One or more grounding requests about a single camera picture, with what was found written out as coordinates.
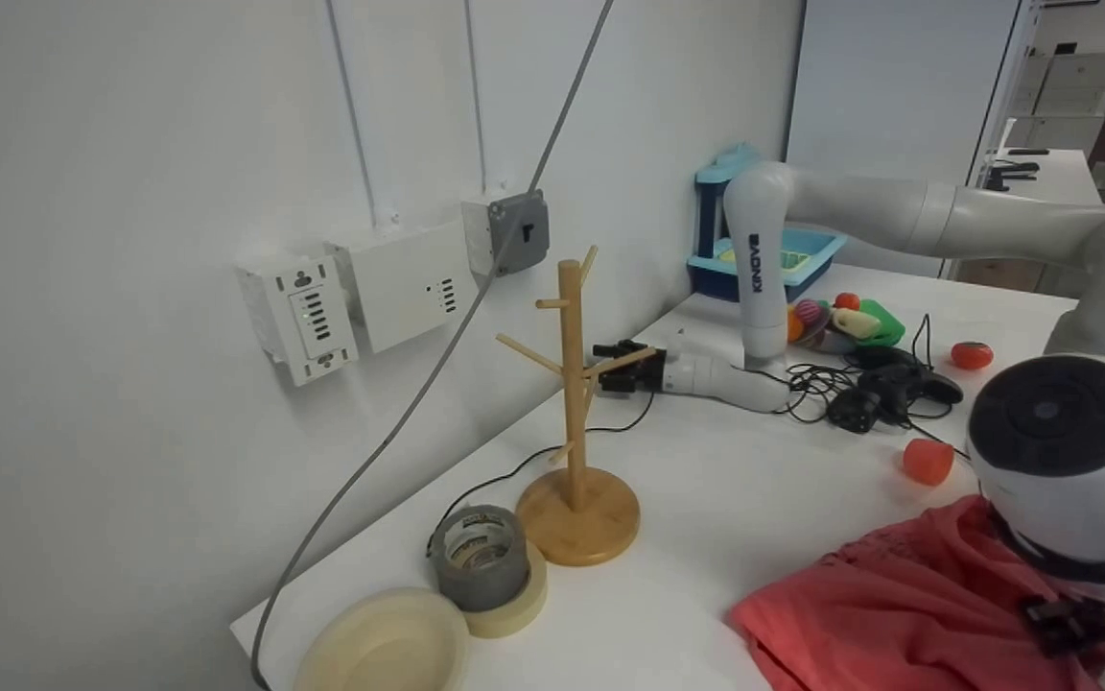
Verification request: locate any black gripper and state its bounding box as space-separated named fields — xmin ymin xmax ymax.
xmin=1025 ymin=592 xmax=1105 ymax=660

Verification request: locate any coral pink shirt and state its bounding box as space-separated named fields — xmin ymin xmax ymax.
xmin=720 ymin=496 xmax=1105 ymax=691

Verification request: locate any red flat toy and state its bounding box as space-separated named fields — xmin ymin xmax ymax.
xmin=949 ymin=339 xmax=998 ymax=377

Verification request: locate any black game controller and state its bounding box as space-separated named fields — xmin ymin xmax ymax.
xmin=852 ymin=341 xmax=967 ymax=414

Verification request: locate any green yellow toy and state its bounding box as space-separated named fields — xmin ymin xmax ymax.
xmin=826 ymin=296 xmax=908 ymax=354

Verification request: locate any pink round toy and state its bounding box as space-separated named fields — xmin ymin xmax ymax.
xmin=783 ymin=299 xmax=831 ymax=354

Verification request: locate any white background desk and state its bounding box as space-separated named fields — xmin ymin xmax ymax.
xmin=970 ymin=117 xmax=1105 ymax=207

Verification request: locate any blue white spray bottle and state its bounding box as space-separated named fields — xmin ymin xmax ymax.
xmin=683 ymin=140 xmax=852 ymax=305

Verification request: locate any wooden mug tree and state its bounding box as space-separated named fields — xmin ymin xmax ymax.
xmin=491 ymin=240 xmax=643 ymax=573

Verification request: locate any beige tape roll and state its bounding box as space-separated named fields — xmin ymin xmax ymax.
xmin=459 ymin=548 xmax=554 ymax=642

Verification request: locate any grey tape roll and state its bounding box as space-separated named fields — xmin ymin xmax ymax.
xmin=423 ymin=499 xmax=533 ymax=615

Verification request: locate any grey junction box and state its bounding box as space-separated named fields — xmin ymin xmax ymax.
xmin=458 ymin=184 xmax=554 ymax=280

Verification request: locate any cream plastic bowl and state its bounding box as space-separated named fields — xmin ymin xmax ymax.
xmin=296 ymin=586 xmax=472 ymax=691

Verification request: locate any thin black table cable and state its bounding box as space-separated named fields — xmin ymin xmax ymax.
xmin=443 ymin=387 xmax=661 ymax=528

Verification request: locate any grey hanging cable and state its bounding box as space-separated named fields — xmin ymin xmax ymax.
xmin=246 ymin=0 xmax=619 ymax=691

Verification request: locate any plain white wall box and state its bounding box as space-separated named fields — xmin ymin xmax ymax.
xmin=326 ymin=217 xmax=478 ymax=356

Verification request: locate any white wall conduit pipe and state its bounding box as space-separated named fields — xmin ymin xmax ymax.
xmin=459 ymin=0 xmax=494 ymax=204
xmin=320 ymin=0 xmax=385 ymax=235

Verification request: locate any white wall socket box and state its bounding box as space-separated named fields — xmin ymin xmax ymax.
xmin=235 ymin=240 xmax=359 ymax=390

